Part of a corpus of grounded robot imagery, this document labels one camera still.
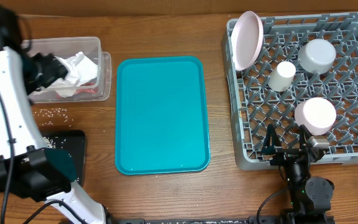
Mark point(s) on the clear plastic bin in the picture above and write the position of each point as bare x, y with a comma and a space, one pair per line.
66, 47

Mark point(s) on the black tray bin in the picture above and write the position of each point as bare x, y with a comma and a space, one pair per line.
76, 146

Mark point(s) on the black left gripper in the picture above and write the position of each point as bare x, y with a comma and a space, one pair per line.
51, 70

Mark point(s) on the pink small bowl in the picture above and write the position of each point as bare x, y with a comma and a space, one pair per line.
316, 114

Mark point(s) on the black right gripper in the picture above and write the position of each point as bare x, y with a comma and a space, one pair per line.
270, 148

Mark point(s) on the pile of rice waste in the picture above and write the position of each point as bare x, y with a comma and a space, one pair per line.
56, 142

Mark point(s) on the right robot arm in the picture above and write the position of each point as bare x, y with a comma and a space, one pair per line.
310, 196

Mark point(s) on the cardboard backdrop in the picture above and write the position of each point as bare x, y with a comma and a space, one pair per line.
96, 8

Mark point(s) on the white cup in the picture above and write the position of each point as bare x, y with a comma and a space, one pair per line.
282, 76

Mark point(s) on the white napkin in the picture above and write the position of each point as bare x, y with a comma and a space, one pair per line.
81, 70

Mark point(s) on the white plate with crumbs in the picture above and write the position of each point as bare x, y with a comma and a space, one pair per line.
246, 38

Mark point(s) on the red snack wrapper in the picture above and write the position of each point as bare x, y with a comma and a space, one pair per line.
85, 91

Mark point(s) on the teal plastic tray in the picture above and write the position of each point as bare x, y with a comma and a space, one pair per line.
161, 116

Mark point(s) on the scattered rice grains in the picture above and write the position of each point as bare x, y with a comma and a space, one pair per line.
52, 117

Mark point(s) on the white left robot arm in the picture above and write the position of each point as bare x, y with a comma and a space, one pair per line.
28, 167

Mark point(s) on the grey dishwasher rack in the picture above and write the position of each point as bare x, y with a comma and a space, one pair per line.
254, 105

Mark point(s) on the grey bowl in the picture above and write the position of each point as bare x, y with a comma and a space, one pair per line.
317, 56

